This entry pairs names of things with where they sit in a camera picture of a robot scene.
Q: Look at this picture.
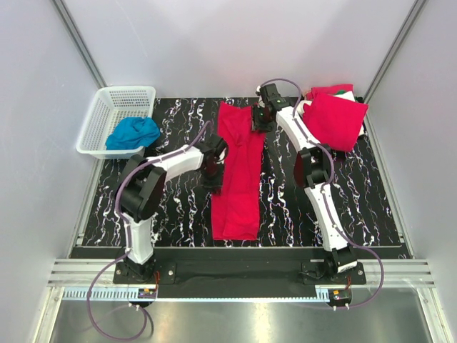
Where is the right small controller board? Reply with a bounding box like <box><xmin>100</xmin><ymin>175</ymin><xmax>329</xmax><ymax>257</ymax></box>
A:
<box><xmin>330</xmin><ymin>289</ymin><xmax>352</xmax><ymax>302</ymax></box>

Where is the purple cable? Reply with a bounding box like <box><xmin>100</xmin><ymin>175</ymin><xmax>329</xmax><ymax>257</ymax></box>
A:
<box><xmin>85</xmin><ymin>120</ymin><xmax>213</xmax><ymax>340</ymax></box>
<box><xmin>258</xmin><ymin>78</ymin><xmax>386</xmax><ymax>311</ymax></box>

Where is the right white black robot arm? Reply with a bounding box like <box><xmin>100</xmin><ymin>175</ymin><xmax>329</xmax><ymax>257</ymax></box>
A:
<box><xmin>251</xmin><ymin>80</ymin><xmax>358</xmax><ymax>285</ymax></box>

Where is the blue crumpled t-shirt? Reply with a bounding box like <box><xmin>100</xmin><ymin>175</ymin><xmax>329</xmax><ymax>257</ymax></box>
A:
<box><xmin>106</xmin><ymin>117</ymin><xmax>161</xmax><ymax>150</ymax></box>

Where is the right aluminium corner post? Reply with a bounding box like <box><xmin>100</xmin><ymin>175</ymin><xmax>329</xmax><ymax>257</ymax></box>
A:
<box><xmin>363</xmin><ymin>0</ymin><xmax>428</xmax><ymax>104</ymax></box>

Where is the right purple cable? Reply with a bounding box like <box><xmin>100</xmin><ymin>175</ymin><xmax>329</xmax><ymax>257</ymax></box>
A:
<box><xmin>258</xmin><ymin>78</ymin><xmax>386</xmax><ymax>311</ymax></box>

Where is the red t-shirt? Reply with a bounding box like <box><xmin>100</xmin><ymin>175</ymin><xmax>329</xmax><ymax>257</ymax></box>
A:
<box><xmin>211</xmin><ymin>102</ymin><xmax>266</xmax><ymax>241</ymax></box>
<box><xmin>303</xmin><ymin>94</ymin><xmax>368</xmax><ymax>152</ymax></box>

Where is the aluminium front rail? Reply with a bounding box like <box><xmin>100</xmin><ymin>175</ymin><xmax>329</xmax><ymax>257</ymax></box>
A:
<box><xmin>48</xmin><ymin>259</ymin><xmax>434</xmax><ymax>303</ymax></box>

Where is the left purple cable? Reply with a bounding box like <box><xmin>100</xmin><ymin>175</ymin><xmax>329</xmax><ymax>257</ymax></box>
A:
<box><xmin>85</xmin><ymin>120</ymin><xmax>213</xmax><ymax>340</ymax></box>

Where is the left small controller board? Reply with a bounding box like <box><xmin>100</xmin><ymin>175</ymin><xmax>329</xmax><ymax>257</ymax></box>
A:
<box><xmin>138</xmin><ymin>289</ymin><xmax>157</xmax><ymax>299</ymax></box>

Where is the stack of folded shirts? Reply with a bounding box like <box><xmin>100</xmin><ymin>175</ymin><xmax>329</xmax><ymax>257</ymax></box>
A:
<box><xmin>298</xmin><ymin>84</ymin><xmax>368</xmax><ymax>139</ymax></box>

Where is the white plastic basket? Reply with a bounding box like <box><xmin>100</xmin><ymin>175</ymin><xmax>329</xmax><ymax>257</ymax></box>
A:
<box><xmin>76</xmin><ymin>86</ymin><xmax>156</xmax><ymax>160</ymax></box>

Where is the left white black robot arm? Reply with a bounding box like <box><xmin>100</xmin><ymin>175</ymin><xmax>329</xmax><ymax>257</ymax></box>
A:
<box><xmin>115</xmin><ymin>134</ymin><xmax>229</xmax><ymax>283</ymax></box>

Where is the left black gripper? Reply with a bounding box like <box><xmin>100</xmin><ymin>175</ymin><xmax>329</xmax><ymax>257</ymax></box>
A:
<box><xmin>200</xmin><ymin>161</ymin><xmax>225</xmax><ymax>195</ymax></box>

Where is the folded red t-shirt on stack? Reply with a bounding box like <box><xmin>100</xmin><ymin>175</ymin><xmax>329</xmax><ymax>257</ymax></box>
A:
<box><xmin>303</xmin><ymin>94</ymin><xmax>368</xmax><ymax>152</ymax></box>

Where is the black marble pattern mat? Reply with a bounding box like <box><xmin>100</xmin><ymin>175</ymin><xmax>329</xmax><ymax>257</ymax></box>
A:
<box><xmin>82</xmin><ymin>98</ymin><xmax>401</xmax><ymax>247</ymax></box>

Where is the left aluminium corner post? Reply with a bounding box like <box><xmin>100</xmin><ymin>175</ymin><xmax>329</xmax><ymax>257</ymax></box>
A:
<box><xmin>50</xmin><ymin>0</ymin><xmax>107</xmax><ymax>89</ymax></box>

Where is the small controller board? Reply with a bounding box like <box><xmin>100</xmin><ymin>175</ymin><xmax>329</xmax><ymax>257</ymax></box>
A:
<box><xmin>138</xmin><ymin>289</ymin><xmax>157</xmax><ymax>299</ymax></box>
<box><xmin>330</xmin><ymin>289</ymin><xmax>352</xmax><ymax>302</ymax></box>

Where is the aluminium corner post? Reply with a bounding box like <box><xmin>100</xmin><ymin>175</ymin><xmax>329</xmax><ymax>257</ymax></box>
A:
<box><xmin>50</xmin><ymin>0</ymin><xmax>107</xmax><ymax>89</ymax></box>
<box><xmin>363</xmin><ymin>0</ymin><xmax>428</xmax><ymax>104</ymax></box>

